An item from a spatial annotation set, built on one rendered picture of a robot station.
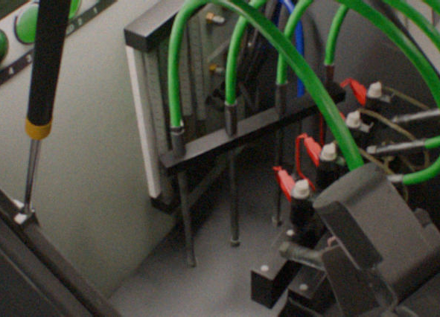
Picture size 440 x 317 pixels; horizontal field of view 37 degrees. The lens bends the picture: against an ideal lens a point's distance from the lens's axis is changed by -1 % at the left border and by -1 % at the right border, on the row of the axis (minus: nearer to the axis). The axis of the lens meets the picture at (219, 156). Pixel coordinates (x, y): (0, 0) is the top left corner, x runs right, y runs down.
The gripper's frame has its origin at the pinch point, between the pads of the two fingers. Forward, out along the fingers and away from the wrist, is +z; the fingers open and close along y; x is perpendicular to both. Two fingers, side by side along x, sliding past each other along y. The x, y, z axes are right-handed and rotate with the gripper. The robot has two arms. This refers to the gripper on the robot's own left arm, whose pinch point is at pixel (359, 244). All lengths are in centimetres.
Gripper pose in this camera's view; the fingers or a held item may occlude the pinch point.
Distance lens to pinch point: 68.2
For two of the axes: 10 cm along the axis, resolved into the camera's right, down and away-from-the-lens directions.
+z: -0.4, -0.6, 10.0
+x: 3.8, 9.2, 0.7
